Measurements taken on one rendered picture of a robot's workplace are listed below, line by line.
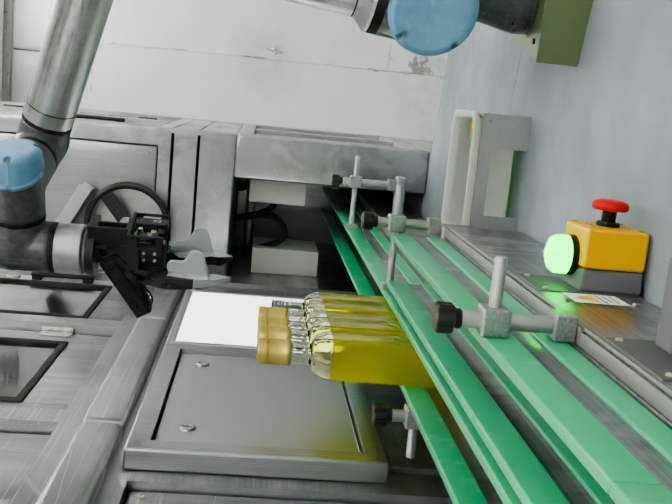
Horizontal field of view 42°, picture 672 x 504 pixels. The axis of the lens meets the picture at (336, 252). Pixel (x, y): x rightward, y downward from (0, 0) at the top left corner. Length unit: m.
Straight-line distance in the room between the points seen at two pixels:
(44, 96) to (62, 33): 0.10
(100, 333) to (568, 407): 1.27
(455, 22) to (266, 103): 3.86
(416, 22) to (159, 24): 3.94
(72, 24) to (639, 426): 0.95
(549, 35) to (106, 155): 1.31
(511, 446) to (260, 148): 1.54
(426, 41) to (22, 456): 0.75
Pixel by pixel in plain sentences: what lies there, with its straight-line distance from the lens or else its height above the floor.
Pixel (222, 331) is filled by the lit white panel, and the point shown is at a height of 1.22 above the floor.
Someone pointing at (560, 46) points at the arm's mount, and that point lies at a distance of 1.26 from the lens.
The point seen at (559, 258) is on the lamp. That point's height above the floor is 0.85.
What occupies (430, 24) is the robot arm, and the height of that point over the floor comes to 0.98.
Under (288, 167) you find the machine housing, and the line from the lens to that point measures 2.20.
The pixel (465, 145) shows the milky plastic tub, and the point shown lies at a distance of 1.59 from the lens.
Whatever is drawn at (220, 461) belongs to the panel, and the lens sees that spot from 1.15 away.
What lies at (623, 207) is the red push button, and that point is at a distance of 0.99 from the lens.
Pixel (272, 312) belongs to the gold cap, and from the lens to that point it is 1.31.
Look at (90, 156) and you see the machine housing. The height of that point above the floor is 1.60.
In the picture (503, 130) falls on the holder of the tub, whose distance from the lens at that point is 1.44.
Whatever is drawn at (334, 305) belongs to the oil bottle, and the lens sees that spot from 1.31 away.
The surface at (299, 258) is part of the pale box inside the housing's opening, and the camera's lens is 2.36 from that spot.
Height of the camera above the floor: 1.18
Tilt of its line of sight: 5 degrees down
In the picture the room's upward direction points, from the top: 85 degrees counter-clockwise
